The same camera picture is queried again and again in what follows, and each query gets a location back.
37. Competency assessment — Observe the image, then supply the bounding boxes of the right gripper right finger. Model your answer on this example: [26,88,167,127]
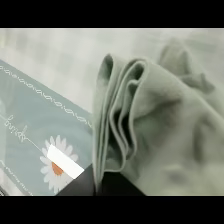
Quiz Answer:
[99,169,147,197]

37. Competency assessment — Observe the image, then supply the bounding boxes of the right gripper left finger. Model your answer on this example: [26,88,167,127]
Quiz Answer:
[56,163,97,197]

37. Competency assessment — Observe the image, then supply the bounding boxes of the pale green shirt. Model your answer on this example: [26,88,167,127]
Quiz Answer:
[90,37,224,197]

